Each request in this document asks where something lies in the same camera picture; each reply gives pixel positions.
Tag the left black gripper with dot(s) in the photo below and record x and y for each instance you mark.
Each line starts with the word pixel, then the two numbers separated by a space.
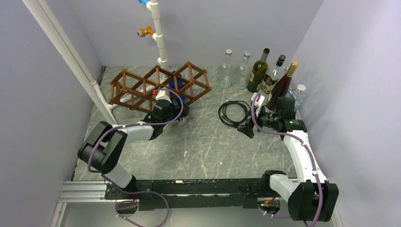
pixel 185 110

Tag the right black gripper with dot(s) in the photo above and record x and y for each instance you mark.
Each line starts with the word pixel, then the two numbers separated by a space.
pixel 248 128

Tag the dark bottle gold foil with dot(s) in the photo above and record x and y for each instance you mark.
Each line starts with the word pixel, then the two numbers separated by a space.
pixel 281 88

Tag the clear glass bottle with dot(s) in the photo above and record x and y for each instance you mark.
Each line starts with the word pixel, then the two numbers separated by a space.
pixel 224 70
pixel 241 72

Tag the clear bottle black cap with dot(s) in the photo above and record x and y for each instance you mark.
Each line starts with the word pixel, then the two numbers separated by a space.
pixel 273 75

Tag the olive green bottle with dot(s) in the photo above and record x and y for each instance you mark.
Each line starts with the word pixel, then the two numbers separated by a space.
pixel 258 72

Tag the blue labelled clear bottle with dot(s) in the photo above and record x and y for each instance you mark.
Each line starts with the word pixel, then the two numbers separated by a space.
pixel 298 94

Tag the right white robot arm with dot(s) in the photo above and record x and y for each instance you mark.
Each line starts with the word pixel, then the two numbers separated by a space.
pixel 312 198

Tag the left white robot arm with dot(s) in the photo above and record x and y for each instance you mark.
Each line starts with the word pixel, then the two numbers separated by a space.
pixel 102 149

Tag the brown wooden wine rack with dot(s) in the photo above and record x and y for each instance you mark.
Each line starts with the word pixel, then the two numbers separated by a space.
pixel 136 92

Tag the orange pipe fitting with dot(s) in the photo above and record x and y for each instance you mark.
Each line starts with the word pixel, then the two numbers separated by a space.
pixel 145 31

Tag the white pvc pipe stand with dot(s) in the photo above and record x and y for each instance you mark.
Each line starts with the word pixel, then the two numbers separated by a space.
pixel 153 7

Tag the white diagonal pole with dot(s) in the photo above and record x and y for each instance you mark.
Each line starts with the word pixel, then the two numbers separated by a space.
pixel 49 23

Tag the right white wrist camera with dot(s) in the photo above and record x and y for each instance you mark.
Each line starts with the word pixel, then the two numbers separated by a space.
pixel 259 101

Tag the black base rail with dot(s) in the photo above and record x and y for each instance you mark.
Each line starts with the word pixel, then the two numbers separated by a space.
pixel 246 193

